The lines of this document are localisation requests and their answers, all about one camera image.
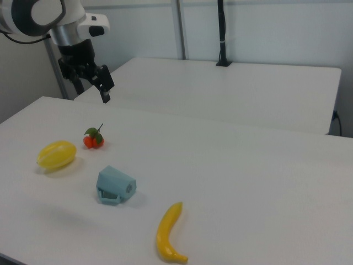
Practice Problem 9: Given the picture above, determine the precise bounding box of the yellow plastic starfruit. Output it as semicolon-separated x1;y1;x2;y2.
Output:
36;140;77;172

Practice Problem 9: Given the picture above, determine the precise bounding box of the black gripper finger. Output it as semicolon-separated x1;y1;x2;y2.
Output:
72;76;85;96
92;65;115;104

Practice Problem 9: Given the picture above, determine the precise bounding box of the black power cable plug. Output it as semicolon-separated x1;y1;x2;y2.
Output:
332;109;343;136

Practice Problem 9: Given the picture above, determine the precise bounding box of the yellow plastic banana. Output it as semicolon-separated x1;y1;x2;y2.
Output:
156;202;189;263

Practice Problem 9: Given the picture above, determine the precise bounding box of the light blue hexagonal mug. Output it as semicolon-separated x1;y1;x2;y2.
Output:
96;165;137;205

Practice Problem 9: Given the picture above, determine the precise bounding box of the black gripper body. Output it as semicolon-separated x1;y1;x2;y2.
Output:
57;39;98;80

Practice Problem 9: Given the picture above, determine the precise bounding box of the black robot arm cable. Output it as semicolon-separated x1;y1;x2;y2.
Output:
0;29;52;45

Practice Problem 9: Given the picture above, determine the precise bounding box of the small orange fruit cluster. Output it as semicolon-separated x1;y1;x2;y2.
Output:
83;123;105;149

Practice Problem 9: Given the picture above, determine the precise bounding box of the grey metal wall post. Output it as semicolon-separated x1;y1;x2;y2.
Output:
175;0;188;60

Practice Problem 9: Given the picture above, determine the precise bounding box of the white background table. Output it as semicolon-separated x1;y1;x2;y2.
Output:
73;57;343;136

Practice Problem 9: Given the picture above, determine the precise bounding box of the aluminium frame post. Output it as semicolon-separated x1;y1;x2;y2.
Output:
44;36;69;100

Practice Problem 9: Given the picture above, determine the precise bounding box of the black camera stand pole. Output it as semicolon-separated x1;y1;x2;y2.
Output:
215;0;233;67

